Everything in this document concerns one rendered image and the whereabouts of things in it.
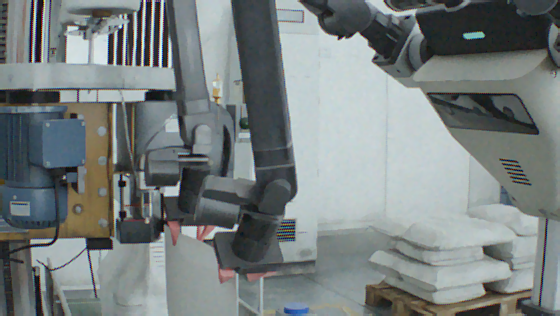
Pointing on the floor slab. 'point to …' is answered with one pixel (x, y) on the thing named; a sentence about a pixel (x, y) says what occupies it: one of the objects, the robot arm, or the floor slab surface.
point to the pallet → (403, 303)
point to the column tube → (17, 51)
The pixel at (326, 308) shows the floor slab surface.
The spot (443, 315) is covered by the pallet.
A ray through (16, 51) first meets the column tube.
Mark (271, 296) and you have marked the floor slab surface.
